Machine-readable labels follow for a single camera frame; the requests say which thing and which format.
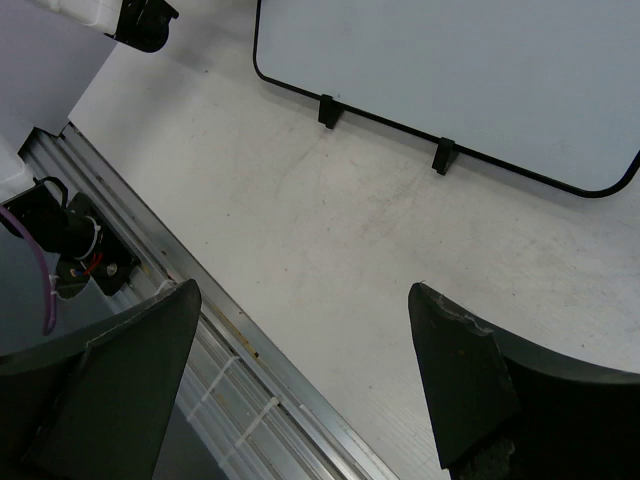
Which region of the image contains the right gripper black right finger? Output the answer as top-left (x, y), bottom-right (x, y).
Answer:
top-left (408, 283), bottom-right (639, 479)

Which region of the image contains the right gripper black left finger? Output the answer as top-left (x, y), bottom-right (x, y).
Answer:
top-left (1, 279), bottom-right (202, 479)

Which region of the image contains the black framed whiteboard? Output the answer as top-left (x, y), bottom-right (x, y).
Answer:
top-left (253, 1), bottom-right (639, 198)

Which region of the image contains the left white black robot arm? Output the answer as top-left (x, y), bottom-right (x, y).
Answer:
top-left (1, 1), bottom-right (179, 259)

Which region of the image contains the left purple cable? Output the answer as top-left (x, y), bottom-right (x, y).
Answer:
top-left (0, 205), bottom-right (59, 336)

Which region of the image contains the black wire whiteboard stand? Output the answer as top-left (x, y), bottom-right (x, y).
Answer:
top-left (318, 94), bottom-right (459, 176)

